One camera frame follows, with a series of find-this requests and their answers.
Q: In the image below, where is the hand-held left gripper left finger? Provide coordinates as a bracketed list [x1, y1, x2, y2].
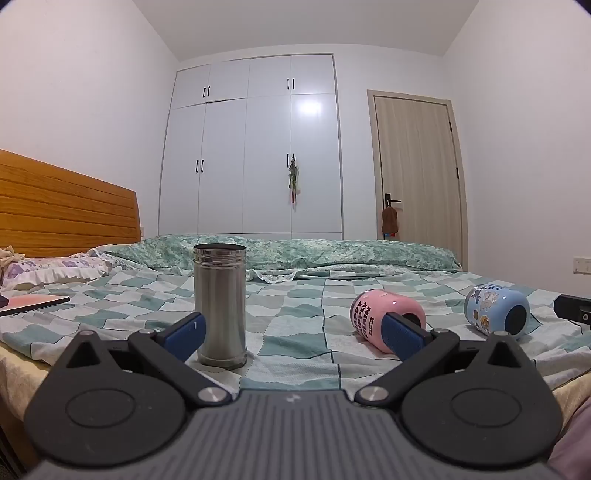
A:
[54, 312, 234, 409]

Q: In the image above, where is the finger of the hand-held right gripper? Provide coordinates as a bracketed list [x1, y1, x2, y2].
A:
[553, 294, 591, 331]

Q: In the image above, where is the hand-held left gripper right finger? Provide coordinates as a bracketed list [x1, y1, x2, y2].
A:
[355, 312, 537, 409]

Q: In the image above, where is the pink printed cup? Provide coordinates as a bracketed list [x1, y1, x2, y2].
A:
[350, 289, 427, 356]

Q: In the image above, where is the blue cartoon cup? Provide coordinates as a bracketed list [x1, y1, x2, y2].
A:
[464, 283, 531, 341]

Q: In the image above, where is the stainless steel cup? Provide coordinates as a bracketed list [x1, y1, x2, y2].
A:
[192, 243, 248, 370]

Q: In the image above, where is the checkered green bedsheet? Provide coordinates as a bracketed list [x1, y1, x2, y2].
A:
[0, 264, 591, 403]

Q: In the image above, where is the green floral quilt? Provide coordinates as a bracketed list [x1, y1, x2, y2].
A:
[89, 234, 462, 284]

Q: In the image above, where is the brown hanging cloth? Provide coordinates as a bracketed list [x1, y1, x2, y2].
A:
[381, 206, 399, 239]

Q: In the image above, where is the pink clothing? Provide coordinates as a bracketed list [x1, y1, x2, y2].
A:
[547, 405, 591, 480]

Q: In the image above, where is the purple floral pillow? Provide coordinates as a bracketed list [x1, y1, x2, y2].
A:
[2, 255, 117, 292]

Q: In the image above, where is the pink flat book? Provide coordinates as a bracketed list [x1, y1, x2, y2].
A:
[0, 295, 71, 318]

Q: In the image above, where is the beige wooden door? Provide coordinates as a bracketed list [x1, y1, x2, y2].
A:
[366, 89, 468, 271]

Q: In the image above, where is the wooden headboard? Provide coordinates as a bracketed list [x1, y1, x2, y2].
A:
[0, 148, 142, 258]

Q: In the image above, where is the beige mattress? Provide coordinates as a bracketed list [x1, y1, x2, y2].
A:
[0, 339, 591, 472]

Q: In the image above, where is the hanging green ornament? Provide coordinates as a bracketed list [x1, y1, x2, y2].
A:
[287, 156, 302, 206]

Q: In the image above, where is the beige crumpled cloth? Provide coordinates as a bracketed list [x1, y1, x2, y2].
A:
[0, 246, 27, 269]

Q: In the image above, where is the white wardrobe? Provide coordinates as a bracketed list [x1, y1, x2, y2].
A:
[158, 54, 344, 241]

